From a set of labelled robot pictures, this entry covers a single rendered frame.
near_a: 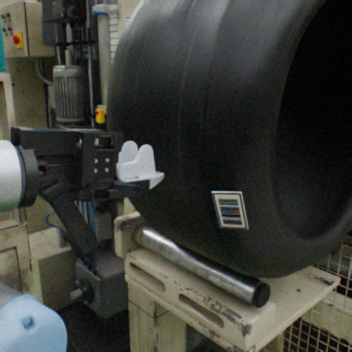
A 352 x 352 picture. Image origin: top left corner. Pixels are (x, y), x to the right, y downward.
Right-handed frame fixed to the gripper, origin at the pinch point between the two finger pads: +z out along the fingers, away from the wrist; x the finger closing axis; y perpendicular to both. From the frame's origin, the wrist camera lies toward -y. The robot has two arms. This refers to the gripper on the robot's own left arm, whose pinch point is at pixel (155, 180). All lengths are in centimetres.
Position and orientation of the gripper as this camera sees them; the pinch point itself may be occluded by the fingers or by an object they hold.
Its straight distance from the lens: 53.9
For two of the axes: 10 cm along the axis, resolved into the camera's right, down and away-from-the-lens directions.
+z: 7.3, -0.8, 6.7
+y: 0.9, -9.8, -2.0
